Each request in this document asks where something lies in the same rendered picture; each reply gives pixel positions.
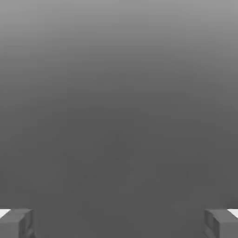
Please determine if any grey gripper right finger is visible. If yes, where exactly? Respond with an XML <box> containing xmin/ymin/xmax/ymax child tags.
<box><xmin>203</xmin><ymin>208</ymin><xmax>238</xmax><ymax>238</ymax></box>

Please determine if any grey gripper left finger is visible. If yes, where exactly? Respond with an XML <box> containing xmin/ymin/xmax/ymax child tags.
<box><xmin>0</xmin><ymin>208</ymin><xmax>35</xmax><ymax>238</ymax></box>

